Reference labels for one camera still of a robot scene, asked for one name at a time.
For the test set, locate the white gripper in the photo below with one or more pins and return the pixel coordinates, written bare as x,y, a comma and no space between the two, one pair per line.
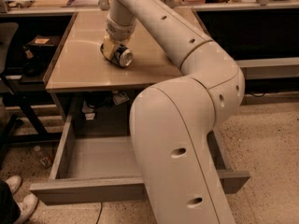
119,31

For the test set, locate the blue pepsi can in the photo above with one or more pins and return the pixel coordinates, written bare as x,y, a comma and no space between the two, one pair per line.
123,58

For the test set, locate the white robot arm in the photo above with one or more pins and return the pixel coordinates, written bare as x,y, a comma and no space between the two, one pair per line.
170,120

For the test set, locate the grey cabinet with beige top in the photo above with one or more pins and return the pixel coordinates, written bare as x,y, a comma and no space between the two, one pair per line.
81,67

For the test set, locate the grey open top drawer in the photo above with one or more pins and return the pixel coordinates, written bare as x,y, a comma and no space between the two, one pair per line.
94,161

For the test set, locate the white paper tag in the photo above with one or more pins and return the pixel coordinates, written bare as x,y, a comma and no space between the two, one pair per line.
119,97

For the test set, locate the black box with label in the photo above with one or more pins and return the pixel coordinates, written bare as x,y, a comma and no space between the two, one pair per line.
41,42

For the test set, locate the dark office chair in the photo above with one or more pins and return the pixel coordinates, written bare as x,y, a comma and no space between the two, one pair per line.
7,32

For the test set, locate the plastic bottle on floor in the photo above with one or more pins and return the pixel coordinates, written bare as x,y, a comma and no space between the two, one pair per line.
43,156

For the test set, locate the white shoe upper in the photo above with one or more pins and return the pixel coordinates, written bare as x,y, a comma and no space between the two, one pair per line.
14,183

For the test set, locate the white shoe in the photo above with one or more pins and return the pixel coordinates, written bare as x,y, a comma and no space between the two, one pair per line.
14,183
27,207

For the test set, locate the white shoe lower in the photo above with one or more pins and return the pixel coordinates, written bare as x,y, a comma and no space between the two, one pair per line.
27,207

